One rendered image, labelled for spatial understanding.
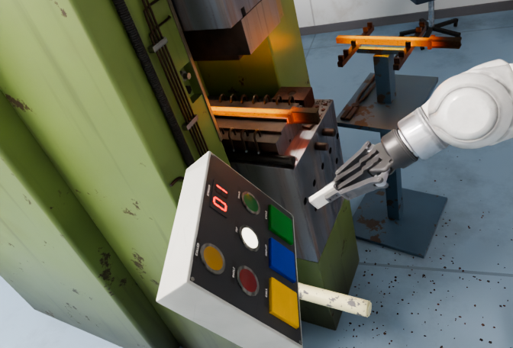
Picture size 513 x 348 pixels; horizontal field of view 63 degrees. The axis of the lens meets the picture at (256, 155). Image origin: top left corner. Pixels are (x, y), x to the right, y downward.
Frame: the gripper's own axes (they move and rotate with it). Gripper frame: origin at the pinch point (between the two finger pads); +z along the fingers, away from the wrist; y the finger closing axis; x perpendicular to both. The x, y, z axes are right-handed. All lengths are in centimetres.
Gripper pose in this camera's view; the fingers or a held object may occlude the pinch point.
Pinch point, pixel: (325, 195)
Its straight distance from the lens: 92.1
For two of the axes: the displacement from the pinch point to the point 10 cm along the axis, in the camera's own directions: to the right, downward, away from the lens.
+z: -7.2, 5.4, 4.4
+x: -7.0, -5.7, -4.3
